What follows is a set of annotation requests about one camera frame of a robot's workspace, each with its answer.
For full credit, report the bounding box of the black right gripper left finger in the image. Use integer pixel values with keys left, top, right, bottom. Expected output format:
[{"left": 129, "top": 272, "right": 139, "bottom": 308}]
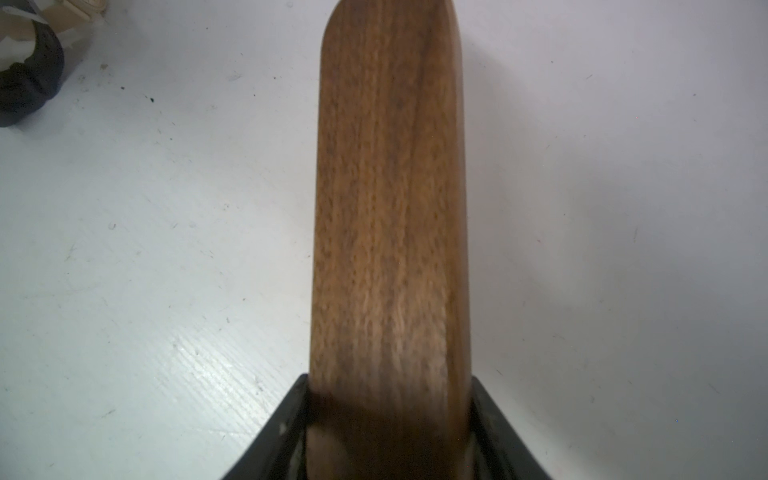
[{"left": 223, "top": 374, "right": 309, "bottom": 480}]

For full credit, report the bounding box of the brown wooden watch stand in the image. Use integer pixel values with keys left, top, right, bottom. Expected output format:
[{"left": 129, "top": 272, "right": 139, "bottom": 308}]
[{"left": 307, "top": 1, "right": 473, "bottom": 479}]

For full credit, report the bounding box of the black digital watch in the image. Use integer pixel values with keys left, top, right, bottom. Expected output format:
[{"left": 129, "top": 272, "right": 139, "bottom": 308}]
[{"left": 1, "top": 1, "right": 65, "bottom": 128}]

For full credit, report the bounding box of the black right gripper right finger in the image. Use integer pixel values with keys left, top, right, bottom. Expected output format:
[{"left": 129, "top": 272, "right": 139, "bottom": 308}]
[{"left": 470, "top": 377, "right": 552, "bottom": 480}]

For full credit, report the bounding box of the beige strap watch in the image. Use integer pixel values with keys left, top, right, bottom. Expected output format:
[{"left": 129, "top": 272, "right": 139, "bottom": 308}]
[{"left": 38, "top": 0, "right": 109, "bottom": 30}]

